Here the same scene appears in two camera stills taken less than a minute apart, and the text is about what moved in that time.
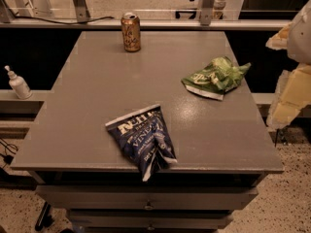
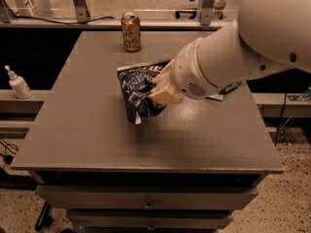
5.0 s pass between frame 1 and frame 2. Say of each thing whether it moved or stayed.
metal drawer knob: stayed
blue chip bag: moved
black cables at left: stayed
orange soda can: stayed
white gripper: moved
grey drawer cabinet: stayed
